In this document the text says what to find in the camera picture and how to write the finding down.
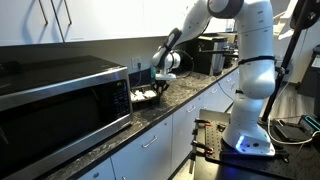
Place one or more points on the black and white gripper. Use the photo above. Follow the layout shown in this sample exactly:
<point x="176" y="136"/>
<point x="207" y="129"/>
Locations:
<point x="165" y="77"/>

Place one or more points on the black plastic tray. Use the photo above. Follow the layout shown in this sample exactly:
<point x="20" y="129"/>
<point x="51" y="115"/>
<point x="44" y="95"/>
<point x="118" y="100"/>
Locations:
<point x="146" y="102"/>

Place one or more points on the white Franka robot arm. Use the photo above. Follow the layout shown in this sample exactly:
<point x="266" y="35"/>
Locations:
<point x="253" y="76"/>

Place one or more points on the teal soap bottle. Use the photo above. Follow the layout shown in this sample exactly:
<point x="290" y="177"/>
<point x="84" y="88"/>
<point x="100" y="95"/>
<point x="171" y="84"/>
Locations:
<point x="152" y="71"/>

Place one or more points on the loose white plastic cutlery pile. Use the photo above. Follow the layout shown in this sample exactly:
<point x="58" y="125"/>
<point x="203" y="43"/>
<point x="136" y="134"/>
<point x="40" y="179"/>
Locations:
<point x="141" y="95"/>

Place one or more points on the black and steel coffee machine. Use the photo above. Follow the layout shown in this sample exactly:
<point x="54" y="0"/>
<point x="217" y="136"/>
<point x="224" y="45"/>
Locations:
<point x="213" y="55"/>

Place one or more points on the white lower cabinet row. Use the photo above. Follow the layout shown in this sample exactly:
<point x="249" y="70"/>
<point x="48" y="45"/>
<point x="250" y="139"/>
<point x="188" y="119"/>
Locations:
<point x="156" y="156"/>

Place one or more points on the small black clamp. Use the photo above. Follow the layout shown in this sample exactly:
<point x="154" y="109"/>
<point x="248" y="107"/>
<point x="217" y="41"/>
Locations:
<point x="221" y="127"/>

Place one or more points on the small black countertop appliance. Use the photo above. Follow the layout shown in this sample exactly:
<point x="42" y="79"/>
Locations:
<point x="231" y="59"/>

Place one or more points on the black and steel microwave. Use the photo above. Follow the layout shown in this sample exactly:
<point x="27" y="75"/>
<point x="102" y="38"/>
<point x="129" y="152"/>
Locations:
<point x="66" y="116"/>

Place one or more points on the round silver cabinet knob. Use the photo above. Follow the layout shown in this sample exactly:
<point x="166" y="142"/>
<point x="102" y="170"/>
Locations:
<point x="96" y="174"/>

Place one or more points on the black tripod pole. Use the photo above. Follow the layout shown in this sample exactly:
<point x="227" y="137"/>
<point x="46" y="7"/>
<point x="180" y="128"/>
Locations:
<point x="283" y="70"/>

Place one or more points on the flat black power box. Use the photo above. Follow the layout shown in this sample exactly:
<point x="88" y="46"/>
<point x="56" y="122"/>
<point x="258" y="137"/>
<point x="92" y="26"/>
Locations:
<point x="290" y="131"/>

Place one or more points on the white plastic rack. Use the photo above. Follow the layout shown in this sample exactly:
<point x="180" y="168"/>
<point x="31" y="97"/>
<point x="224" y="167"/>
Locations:
<point x="283" y="25"/>

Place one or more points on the black bin with white label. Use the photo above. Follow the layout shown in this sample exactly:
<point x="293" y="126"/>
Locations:
<point x="308" y="86"/>

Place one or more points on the black case with teal edge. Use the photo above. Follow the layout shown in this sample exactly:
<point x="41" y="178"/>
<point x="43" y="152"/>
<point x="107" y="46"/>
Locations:
<point x="311" y="124"/>

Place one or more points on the black perforated mounting table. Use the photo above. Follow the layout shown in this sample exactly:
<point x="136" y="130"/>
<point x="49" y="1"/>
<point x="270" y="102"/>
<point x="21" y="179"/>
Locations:
<point x="300" y="163"/>

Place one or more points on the white wall outlet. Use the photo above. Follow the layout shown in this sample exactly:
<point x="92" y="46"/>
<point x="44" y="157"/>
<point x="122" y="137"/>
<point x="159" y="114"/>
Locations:
<point x="135" y="62"/>

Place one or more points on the white upper wall cabinet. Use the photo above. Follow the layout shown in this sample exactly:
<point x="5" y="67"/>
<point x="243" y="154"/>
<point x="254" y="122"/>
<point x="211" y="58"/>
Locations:
<point x="110" y="16"/>

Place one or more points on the black camera on tripod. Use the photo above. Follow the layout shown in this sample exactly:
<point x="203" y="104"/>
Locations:
<point x="306" y="13"/>

